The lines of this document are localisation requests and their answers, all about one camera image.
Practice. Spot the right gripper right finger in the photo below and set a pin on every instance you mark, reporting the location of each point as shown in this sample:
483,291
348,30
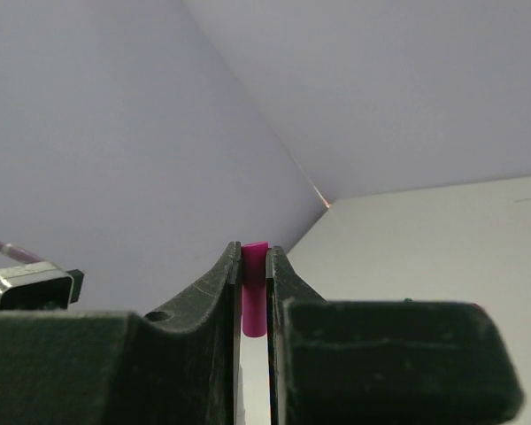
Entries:
382,362

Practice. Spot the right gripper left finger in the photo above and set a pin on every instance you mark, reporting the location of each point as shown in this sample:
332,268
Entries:
178,364

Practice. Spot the purple pen cap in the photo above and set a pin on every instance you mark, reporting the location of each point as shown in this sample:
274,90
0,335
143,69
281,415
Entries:
254,321

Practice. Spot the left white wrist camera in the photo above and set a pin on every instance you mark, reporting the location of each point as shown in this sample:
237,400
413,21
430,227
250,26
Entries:
39,286

